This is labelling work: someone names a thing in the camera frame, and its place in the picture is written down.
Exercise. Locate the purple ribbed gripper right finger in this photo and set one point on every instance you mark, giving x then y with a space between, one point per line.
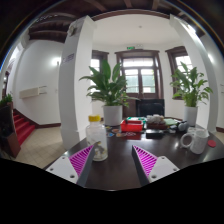
151 168

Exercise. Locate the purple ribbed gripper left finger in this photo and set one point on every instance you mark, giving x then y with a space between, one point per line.
74 168

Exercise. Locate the black box on table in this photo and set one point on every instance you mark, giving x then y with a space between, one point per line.
154 134

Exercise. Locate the clear bottle yellow cap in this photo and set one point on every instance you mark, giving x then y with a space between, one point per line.
96 135

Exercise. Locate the brown basket of white items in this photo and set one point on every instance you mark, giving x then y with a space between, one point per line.
156 122

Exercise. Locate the red plastic basket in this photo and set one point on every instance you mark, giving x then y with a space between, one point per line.
131 126

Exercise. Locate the white ceramic mug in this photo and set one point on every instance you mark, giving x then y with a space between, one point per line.
198 140

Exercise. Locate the black chair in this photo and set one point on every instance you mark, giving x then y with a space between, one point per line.
146 107

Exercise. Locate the red carpeted stairs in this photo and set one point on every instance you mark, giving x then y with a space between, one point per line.
23 128

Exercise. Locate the small red round lid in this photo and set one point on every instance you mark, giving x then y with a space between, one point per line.
211 143

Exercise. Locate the left potted green plant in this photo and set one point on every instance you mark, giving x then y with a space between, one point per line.
109 87

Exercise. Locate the potted green plant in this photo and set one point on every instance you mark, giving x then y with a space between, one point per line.
109 87
191 87

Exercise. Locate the right potted green plant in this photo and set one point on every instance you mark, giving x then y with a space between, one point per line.
191 87

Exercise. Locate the brown wooden door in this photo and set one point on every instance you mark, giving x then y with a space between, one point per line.
142 70

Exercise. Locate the white wall air conditioner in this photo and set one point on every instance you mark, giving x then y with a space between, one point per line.
32 92

